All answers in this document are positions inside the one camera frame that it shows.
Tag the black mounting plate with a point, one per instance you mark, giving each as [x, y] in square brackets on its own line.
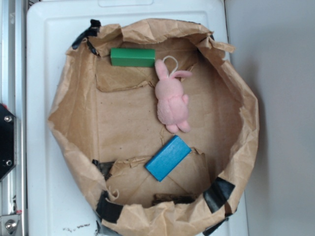
[8, 156]

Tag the blue wooden block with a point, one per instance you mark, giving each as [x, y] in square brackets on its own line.
[167, 158]

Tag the white plastic bin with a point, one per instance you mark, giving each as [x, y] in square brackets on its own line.
[39, 73]

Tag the brown paper bag liner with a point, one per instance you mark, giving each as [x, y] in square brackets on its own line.
[127, 198]

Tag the aluminium frame rail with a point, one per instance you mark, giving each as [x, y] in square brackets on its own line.
[13, 189]

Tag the green wooden block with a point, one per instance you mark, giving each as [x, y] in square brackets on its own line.
[129, 57]

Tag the pink plush bunny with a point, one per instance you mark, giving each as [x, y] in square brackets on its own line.
[172, 102]

